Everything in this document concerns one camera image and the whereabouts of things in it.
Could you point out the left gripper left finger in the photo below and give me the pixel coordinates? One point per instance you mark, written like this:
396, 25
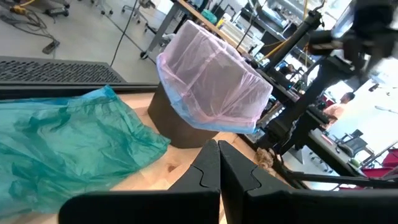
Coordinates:
140, 205

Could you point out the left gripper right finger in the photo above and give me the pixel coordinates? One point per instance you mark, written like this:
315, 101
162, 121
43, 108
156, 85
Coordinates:
295, 205

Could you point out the large brown paper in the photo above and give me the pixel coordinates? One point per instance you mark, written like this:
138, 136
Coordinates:
264, 158

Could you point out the brown trash bin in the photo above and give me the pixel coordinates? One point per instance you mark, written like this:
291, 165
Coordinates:
174, 127

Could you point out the teal trash bag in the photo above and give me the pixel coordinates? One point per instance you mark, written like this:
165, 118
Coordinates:
62, 146

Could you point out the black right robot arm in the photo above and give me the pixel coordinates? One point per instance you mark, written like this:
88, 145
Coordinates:
298, 93

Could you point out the small green item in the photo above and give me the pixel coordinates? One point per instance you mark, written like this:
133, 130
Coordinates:
355, 162

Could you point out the grey office chair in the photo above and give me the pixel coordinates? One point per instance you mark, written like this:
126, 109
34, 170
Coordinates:
354, 144

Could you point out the red storage bin rack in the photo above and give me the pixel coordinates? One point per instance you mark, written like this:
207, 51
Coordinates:
390, 158

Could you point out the stack of white boxes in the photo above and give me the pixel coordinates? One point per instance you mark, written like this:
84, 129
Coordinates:
242, 34

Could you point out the small teal bundle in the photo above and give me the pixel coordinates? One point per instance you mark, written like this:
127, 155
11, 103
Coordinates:
209, 16

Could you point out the grey power strip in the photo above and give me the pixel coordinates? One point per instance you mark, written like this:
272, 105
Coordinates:
50, 46

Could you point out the black table edge rail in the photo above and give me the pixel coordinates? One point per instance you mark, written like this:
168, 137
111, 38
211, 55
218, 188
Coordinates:
77, 91

